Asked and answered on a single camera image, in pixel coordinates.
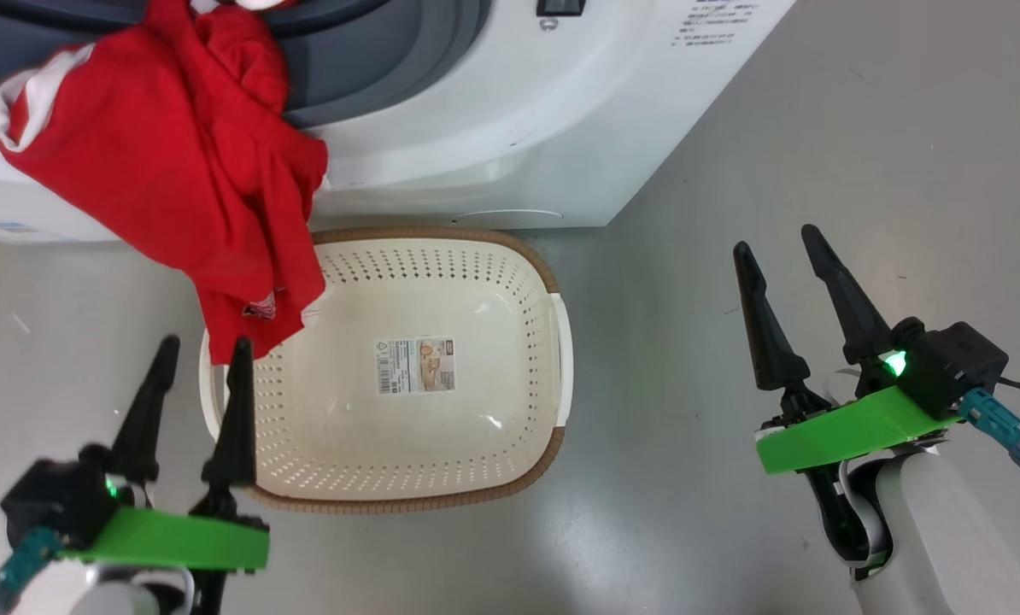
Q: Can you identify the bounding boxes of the teal left cable connector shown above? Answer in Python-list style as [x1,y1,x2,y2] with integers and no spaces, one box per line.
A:
[0,525,62,615]

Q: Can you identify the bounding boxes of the red garment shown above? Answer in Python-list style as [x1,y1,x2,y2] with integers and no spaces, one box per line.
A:
[0,0,330,366]

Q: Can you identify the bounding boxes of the teal right cable connector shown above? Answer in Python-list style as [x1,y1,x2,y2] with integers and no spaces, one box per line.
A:
[958,387,1020,471]

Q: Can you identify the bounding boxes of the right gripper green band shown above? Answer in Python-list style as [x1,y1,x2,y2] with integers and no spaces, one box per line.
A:
[732,224,959,570]

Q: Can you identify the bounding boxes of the basket product label sticker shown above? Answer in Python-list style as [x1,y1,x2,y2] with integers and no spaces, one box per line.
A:
[377,337,457,396]

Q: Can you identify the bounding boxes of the black text notice sticker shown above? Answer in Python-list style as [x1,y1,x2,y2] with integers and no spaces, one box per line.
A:
[672,0,763,48]

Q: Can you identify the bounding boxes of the white front-load washing machine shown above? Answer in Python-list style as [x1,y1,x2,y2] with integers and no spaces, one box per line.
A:
[0,0,797,244]

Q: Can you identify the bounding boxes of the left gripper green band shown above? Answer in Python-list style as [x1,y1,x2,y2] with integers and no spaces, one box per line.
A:
[57,335,270,571]

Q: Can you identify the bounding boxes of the cream basket with brown rim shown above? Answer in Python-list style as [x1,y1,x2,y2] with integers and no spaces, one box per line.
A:
[198,226,575,515]

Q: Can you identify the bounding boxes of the grey rubber door gasket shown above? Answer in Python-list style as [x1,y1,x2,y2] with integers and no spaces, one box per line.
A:
[0,0,494,129]

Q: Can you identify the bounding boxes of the teal cable connector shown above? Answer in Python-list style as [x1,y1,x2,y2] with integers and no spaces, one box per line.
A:
[0,525,62,615]
[958,387,1020,471]

